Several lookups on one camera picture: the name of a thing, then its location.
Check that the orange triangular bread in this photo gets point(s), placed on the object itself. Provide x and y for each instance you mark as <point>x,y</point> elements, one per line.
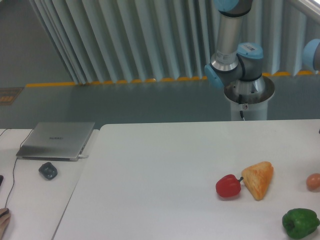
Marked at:
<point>257,178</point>

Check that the white USB plug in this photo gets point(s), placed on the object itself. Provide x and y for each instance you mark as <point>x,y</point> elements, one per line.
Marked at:
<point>83,156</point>

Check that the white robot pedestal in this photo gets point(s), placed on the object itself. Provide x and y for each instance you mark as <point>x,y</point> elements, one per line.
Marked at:
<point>249,99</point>

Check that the person's hand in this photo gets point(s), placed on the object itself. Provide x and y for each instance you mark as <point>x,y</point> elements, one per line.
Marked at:
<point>4,221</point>

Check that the red bell pepper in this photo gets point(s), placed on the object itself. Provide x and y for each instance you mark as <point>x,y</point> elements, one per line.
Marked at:
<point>228,186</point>

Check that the silver closed laptop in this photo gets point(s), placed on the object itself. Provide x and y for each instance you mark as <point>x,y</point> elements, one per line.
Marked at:
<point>59,141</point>

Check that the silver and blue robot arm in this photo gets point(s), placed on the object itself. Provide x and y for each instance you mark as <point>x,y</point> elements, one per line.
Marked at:
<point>233,60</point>

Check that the white pleated curtain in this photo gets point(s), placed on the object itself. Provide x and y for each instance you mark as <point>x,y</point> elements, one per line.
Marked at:
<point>115,40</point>

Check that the green bell pepper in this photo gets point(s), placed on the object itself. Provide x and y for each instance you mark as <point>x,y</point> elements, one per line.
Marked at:
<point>300,222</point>

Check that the black device at edge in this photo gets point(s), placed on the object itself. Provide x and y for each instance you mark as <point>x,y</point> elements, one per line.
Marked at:
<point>1,179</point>

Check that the brown egg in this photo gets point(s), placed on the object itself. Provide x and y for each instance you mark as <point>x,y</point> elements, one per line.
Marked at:
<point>313,182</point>

